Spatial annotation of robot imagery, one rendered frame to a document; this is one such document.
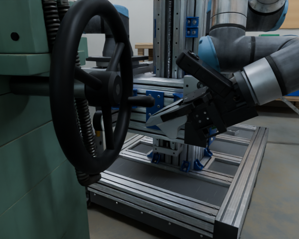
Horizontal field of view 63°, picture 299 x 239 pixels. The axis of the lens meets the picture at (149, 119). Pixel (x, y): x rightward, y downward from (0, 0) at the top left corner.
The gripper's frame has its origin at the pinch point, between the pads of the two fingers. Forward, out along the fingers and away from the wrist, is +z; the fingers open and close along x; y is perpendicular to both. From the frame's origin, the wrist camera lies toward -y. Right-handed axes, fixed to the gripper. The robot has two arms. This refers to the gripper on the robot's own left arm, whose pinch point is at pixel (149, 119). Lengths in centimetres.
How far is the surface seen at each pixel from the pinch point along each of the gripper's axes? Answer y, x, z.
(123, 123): -1.8, -1.1, 5.2
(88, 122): -5.8, -5.7, 9.6
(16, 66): -19.0, -16.6, 7.2
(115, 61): -13.5, -3.6, -1.2
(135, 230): 57, 41, 53
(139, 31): -57, 326, 83
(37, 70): -17.3, -14.6, 5.9
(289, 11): 19, 325, -102
